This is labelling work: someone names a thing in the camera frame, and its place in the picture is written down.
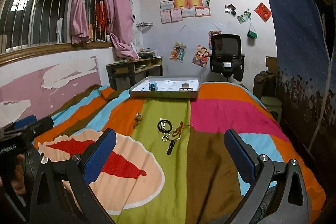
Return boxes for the silver bangle rings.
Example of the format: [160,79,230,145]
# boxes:
[161,134,182,143]

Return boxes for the pink curtain right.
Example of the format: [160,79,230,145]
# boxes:
[103,0,138,60]

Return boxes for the certificates on wall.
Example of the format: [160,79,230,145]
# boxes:
[159,0,211,24]

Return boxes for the cartoon family poster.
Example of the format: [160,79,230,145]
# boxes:
[191,45,210,68]

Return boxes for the colourful striped bedspread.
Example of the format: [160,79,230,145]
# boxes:
[34,82,326,224]

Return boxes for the person's left hand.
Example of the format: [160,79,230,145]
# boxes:
[1,154,26,196]

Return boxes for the grey shallow tray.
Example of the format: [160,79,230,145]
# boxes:
[129,76,202,99]

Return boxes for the green small hanging purse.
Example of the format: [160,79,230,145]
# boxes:
[247,19,258,39]

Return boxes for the wooden desk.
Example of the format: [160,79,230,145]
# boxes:
[105,57,163,90]

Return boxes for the black cord bracelet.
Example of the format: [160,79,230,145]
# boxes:
[157,117,173,134]

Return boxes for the cartoon poster left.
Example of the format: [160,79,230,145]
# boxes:
[170,41,187,63]

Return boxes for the blue dotted curtain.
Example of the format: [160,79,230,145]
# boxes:
[269,0,335,159]

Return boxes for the black small clip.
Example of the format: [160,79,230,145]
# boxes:
[166,140,175,155]

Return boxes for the green plastic stool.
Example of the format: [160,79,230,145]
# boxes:
[261,97,282,124]

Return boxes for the red paper square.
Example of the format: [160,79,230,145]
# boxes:
[255,2,272,22]

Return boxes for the black office chair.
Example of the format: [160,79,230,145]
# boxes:
[210,34,245,82]

